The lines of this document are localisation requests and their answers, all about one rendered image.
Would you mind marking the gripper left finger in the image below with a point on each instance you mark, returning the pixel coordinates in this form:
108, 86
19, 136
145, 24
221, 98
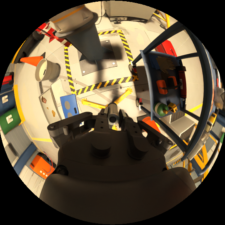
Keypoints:
73, 121

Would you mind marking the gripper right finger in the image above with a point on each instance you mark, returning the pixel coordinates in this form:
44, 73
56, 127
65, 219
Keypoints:
133, 126

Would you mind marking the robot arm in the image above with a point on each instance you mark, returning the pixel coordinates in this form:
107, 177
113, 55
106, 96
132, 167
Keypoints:
75, 19

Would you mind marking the silver inner tube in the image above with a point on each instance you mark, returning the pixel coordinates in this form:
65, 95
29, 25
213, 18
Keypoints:
112, 109

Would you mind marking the blue panel with holes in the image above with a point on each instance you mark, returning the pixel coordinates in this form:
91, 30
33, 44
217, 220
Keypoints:
69, 105

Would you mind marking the orange traffic cone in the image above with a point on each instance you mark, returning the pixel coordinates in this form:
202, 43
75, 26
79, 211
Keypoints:
32, 60
151, 124

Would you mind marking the grey stained drip tray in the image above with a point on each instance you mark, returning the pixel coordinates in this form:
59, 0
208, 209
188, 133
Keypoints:
48, 107

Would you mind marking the green and white can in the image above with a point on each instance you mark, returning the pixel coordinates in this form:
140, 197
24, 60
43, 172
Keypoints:
160, 109

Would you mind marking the yellow hand tool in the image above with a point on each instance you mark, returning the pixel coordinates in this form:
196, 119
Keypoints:
172, 107

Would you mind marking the blue trolley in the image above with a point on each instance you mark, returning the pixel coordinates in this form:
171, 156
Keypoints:
149, 82

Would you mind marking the orange ear defenders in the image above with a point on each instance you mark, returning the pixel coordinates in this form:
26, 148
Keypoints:
161, 87

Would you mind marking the white vented cabinet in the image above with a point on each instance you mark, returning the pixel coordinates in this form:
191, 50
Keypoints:
182, 125

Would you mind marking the beige bucket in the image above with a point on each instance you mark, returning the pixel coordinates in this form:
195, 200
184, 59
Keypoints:
51, 70

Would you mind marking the green storage bin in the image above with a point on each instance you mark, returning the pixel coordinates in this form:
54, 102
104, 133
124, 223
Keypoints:
9, 121

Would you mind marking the red fire extinguisher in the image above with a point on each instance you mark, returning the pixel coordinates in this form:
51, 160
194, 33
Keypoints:
182, 82

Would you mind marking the blue storage bin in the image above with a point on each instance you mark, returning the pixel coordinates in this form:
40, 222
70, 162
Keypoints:
6, 102

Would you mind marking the tan work gloves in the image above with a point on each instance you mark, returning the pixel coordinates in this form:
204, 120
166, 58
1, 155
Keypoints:
166, 64

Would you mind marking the red box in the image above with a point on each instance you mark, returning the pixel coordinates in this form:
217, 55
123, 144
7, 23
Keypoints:
8, 79

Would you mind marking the yellow torch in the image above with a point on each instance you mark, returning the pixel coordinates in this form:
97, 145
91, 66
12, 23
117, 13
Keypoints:
211, 122

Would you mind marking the red case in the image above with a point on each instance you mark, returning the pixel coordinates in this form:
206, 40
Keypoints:
167, 47

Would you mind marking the red and white barrier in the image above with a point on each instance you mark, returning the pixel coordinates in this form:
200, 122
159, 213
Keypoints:
51, 33

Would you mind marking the white boxy body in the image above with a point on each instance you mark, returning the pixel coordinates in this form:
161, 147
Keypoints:
126, 8

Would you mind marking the yellow step frame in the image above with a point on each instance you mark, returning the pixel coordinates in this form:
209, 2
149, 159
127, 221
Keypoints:
202, 158

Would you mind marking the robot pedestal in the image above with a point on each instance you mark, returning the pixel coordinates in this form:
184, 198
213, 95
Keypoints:
87, 42

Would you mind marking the yellow tube frame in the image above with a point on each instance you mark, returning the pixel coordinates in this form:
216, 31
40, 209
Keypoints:
167, 18

